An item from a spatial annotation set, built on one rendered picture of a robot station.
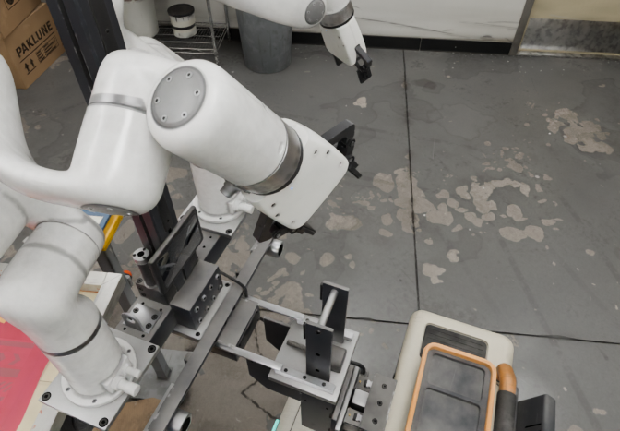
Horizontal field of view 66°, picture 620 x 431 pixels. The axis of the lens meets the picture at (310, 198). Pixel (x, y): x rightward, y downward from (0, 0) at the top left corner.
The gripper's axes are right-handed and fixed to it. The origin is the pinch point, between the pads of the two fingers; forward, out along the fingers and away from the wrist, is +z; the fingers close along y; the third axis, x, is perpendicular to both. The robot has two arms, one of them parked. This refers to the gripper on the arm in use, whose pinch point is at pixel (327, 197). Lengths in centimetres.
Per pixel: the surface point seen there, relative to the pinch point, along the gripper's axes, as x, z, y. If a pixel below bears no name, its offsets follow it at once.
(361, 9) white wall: 210, 255, 116
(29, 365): 42, 22, -71
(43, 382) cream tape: 36, 22, -70
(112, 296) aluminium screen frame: 44, 32, -53
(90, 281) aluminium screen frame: 51, 31, -54
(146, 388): 65, 110, -114
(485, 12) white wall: 140, 288, 171
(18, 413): 33, 18, -75
